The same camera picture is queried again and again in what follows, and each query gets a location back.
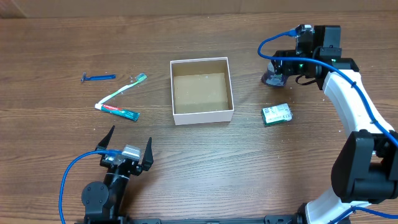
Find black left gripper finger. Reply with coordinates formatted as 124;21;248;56
95;125;115;151
141;137;154;171

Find green red toothpaste tube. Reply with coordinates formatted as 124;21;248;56
95;103;140;121

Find green white soap bar pack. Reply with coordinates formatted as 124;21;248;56
261;103;293;126

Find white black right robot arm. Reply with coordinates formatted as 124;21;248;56
263;24;397;223

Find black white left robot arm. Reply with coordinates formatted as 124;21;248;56
81;128;154;223

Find blue disposable razor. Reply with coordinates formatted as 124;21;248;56
81;72;116;83

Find white green toothbrush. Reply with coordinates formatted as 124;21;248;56
98;73;147;104

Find white cardboard box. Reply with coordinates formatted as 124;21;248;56
170;57;234;125

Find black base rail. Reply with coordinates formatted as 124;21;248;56
127;214;305;224

